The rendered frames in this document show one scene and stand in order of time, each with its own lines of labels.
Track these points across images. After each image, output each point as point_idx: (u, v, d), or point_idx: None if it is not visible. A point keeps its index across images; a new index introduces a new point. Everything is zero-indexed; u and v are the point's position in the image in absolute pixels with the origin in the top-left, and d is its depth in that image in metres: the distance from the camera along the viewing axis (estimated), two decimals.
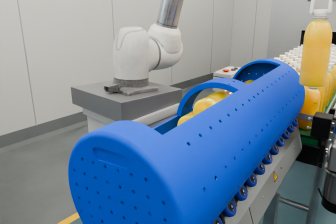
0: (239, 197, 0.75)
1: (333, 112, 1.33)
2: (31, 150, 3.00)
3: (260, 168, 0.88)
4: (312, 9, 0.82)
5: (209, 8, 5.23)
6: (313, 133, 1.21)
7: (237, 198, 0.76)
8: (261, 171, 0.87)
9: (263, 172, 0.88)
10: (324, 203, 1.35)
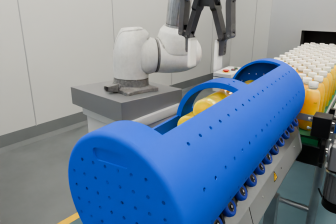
0: (239, 197, 0.75)
1: (333, 112, 1.33)
2: (31, 150, 3.00)
3: (260, 168, 0.88)
4: (189, 62, 0.69)
5: (209, 8, 5.23)
6: (313, 133, 1.21)
7: (237, 198, 0.76)
8: (261, 171, 0.87)
9: (263, 172, 0.88)
10: (324, 203, 1.35)
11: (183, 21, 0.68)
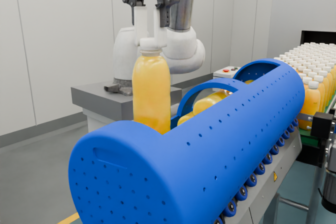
0: (239, 197, 0.75)
1: (333, 112, 1.33)
2: (31, 150, 3.00)
3: (260, 168, 0.88)
4: (136, 38, 0.53)
5: (209, 8, 5.23)
6: (313, 133, 1.21)
7: (237, 198, 0.76)
8: (261, 171, 0.87)
9: (263, 172, 0.88)
10: (324, 203, 1.35)
11: None
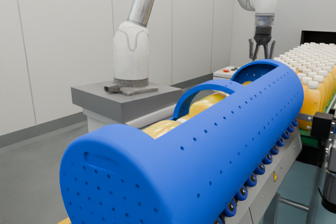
0: (244, 200, 0.76)
1: (333, 112, 1.33)
2: (31, 150, 3.00)
3: (262, 170, 0.88)
4: None
5: (209, 8, 5.23)
6: (313, 133, 1.21)
7: (242, 200, 0.77)
8: (264, 171, 0.88)
9: (265, 169, 0.89)
10: (324, 203, 1.35)
11: (251, 52, 1.45)
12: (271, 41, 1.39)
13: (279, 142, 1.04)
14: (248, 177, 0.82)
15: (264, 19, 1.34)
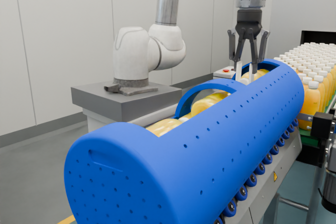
0: (241, 199, 0.76)
1: (333, 112, 1.33)
2: (31, 150, 3.00)
3: (261, 169, 0.88)
4: (237, 79, 0.97)
5: (209, 8, 5.23)
6: (313, 133, 1.21)
7: (240, 200, 0.76)
8: (263, 172, 0.88)
9: (264, 171, 0.88)
10: (324, 203, 1.35)
11: (232, 49, 0.96)
12: (261, 32, 0.89)
13: (278, 139, 1.05)
14: None
15: None
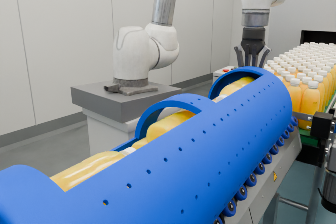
0: (245, 190, 0.79)
1: (333, 112, 1.33)
2: (31, 150, 3.00)
3: (263, 167, 0.89)
4: None
5: (209, 8, 5.23)
6: (313, 133, 1.21)
7: (244, 191, 0.79)
8: (263, 164, 0.90)
9: (261, 161, 0.90)
10: (324, 203, 1.35)
11: None
12: (242, 47, 1.04)
13: None
14: (254, 184, 0.82)
15: None
